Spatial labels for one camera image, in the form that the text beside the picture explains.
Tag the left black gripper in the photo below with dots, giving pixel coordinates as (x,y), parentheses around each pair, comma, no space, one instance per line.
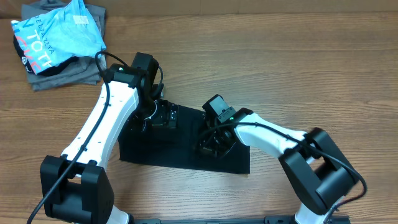
(161,120)

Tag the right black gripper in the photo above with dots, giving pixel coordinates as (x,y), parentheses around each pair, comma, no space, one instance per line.
(206,149)

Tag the black t-shirt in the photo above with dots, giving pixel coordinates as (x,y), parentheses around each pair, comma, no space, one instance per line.
(176,147)

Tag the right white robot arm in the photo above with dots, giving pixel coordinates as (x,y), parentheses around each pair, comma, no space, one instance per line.
(319,173)

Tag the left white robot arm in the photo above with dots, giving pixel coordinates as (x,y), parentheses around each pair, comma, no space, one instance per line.
(75,185)

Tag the folded black shirt in pile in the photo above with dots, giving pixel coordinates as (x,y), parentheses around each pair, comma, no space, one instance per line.
(30,70)

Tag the light blue printed shirt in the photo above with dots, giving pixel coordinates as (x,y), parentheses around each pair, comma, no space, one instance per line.
(54,37)

